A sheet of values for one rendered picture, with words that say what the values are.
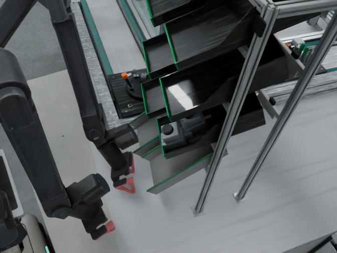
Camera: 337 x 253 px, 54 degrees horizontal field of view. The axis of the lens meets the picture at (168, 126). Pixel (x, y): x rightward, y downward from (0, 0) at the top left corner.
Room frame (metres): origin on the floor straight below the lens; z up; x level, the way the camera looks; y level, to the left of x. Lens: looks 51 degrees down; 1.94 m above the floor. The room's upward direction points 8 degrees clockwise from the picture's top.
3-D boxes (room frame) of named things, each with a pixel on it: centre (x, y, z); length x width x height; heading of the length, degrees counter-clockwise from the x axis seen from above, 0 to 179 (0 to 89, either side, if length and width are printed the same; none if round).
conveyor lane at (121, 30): (1.24, 0.24, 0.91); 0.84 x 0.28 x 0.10; 26
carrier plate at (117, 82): (0.96, 0.12, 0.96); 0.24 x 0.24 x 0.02; 26
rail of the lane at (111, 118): (1.14, 0.38, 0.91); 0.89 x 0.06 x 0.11; 26
